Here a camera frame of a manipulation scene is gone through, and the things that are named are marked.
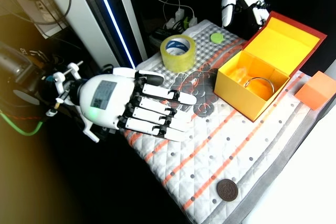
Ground silver metal ring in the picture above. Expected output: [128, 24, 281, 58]
[243, 76, 276, 95]

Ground yellow gift box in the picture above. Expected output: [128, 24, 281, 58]
[214, 10, 328, 123]

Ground green sandwich cookie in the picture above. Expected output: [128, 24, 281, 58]
[209, 32, 225, 45]

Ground white charger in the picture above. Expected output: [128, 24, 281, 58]
[174, 8, 186, 22]

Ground yellow tape roll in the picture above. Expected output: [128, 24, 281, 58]
[160, 34, 197, 73]

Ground black power adapter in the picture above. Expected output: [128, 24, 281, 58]
[149, 26, 171, 48]

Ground orange block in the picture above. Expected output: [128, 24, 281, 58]
[294, 71, 336, 111]

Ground grey quilt with printed bear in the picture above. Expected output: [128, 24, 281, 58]
[122, 18, 324, 224]

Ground brown sandwich cookie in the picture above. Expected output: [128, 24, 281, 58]
[216, 178, 239, 202]

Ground white frame with blue strip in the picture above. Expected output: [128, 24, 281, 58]
[34, 0, 148, 70]

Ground thick green cable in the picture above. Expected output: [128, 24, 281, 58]
[0, 112, 44, 137]

